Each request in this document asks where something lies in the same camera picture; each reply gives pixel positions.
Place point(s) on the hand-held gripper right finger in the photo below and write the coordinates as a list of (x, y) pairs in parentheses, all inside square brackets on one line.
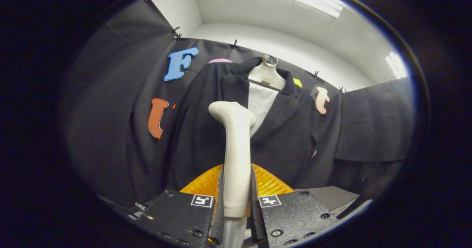
[(291, 214)]

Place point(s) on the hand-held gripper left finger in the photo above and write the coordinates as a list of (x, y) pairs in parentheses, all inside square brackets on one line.
[(177, 213)]

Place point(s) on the black suit jacket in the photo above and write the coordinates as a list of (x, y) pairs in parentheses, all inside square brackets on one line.
[(287, 141)]

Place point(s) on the white garment steamer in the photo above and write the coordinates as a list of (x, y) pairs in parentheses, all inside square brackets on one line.
[(237, 148)]

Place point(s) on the beige cabinet with grey top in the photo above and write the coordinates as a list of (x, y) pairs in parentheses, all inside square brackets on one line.
[(324, 198)]

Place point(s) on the black backdrop cloth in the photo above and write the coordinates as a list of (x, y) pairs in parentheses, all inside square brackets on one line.
[(110, 111)]

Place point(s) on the white plastic hanger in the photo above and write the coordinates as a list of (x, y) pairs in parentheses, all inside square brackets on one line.
[(267, 72)]

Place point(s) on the row of black cloth clips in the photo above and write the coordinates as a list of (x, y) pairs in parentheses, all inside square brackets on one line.
[(235, 43)]

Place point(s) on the small ceiling light panel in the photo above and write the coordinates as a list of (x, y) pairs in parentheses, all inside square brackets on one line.
[(396, 65)]

